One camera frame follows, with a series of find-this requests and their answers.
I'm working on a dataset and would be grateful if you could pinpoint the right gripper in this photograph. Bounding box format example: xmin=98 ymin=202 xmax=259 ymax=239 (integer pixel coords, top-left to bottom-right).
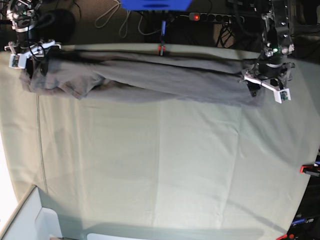
xmin=4 ymin=40 xmax=62 ymax=77

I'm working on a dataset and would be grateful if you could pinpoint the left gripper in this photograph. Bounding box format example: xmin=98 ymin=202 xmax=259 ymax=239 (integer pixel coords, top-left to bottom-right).
xmin=242 ymin=62 xmax=295 ymax=103

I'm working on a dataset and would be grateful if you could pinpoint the grey t-shirt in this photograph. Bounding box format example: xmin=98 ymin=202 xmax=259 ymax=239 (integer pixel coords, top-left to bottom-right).
xmin=19 ymin=51 xmax=265 ymax=107

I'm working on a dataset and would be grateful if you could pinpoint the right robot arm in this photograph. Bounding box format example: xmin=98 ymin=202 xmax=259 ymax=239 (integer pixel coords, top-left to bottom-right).
xmin=4 ymin=0 xmax=62 ymax=76

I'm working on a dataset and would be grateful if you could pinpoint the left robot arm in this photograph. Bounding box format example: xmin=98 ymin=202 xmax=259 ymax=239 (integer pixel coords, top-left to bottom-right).
xmin=242 ymin=0 xmax=295 ymax=104

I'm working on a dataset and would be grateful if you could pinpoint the black power strip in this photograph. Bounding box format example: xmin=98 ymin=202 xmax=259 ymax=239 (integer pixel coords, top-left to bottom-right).
xmin=188 ymin=12 xmax=237 ymax=24

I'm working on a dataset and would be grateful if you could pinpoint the red black clamp right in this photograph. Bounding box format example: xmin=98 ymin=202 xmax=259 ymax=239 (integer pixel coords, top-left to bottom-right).
xmin=299 ymin=161 xmax=320 ymax=177

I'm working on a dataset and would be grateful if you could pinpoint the red black clamp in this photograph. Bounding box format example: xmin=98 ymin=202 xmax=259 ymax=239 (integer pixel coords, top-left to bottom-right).
xmin=158 ymin=20 xmax=166 ymax=56
xmin=299 ymin=161 xmax=320 ymax=177

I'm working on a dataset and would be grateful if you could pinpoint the red black clamp middle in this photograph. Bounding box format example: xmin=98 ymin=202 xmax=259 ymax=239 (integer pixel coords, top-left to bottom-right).
xmin=158 ymin=20 xmax=166 ymax=56

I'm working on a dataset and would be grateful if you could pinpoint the blue plastic object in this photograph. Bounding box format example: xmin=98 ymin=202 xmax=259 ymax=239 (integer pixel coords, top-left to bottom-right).
xmin=120 ymin=0 xmax=192 ymax=11

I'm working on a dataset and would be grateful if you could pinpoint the green table cloth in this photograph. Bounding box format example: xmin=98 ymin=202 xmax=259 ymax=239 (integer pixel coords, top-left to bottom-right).
xmin=0 ymin=52 xmax=320 ymax=240

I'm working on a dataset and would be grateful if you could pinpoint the red clamp bottom right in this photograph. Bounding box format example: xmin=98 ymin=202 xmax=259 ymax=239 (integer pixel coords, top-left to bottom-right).
xmin=276 ymin=233 xmax=295 ymax=240

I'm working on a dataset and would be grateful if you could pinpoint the white bin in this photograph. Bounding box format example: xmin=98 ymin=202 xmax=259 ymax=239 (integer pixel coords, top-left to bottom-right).
xmin=0 ymin=185 xmax=63 ymax=240

